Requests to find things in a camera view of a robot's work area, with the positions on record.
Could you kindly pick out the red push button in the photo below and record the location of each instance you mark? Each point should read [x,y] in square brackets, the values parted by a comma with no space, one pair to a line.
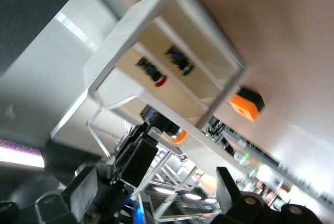
[156,73]

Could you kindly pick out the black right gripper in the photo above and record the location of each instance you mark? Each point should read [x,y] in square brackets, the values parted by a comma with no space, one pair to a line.
[111,184]

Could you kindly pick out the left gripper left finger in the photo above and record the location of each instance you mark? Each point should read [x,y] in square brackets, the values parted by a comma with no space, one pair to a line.
[84,192]

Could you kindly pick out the orange push button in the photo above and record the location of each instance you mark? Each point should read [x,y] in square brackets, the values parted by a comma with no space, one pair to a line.
[169,127]

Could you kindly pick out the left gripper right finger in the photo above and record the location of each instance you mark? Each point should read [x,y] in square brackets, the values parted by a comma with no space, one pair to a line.
[228,195]

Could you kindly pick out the green push button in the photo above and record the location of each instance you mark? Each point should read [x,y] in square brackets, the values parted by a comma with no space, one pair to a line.
[182,63]

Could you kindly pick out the orange black button enclosure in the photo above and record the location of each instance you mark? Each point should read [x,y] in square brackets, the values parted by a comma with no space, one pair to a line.
[245,107]

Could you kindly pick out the white drawer cabinet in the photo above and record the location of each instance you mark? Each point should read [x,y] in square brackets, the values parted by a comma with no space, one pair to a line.
[52,64]

